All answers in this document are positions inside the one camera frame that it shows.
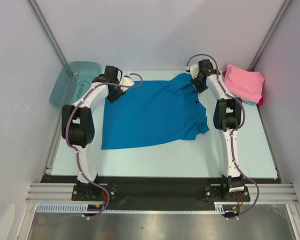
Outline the left aluminium frame post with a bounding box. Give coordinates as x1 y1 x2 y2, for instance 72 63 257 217
26 0 68 67

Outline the pink folded t-shirt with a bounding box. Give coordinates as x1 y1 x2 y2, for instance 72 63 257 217
222 62 266 103

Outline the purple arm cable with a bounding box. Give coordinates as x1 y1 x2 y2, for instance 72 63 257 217
64 72 144 221
185 53 260 221

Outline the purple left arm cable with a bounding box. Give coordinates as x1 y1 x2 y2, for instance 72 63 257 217
64 72 144 221

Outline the right aluminium frame post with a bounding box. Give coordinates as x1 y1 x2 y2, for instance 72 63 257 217
247 0 294 71

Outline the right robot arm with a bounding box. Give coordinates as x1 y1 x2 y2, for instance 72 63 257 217
186 59 245 201

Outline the light blue folded t-shirt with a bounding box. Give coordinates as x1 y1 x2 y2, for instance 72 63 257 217
234 95 257 106

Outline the aluminium frame post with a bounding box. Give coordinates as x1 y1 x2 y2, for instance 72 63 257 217
26 0 68 67
247 0 294 71

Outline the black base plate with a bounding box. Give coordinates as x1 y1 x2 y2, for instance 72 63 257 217
40 175 280 211

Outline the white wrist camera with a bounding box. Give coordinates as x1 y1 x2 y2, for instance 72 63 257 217
119 74 135 88
185 64 200 80

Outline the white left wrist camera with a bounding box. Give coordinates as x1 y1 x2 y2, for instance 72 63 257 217
119 74 135 88

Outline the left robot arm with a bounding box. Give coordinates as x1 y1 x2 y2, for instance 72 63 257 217
61 65 135 200

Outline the aluminium front rail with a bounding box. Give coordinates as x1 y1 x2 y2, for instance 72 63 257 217
25 183 299 205

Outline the teal translucent plastic bin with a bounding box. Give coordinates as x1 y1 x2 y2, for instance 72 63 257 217
49 61 102 109

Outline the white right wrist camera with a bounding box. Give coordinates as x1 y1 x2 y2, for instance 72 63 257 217
185 64 200 80

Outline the white slotted cable duct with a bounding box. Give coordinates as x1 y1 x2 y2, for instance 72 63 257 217
36 203 238 215

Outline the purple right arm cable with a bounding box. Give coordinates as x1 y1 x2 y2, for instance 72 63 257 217
185 53 260 221

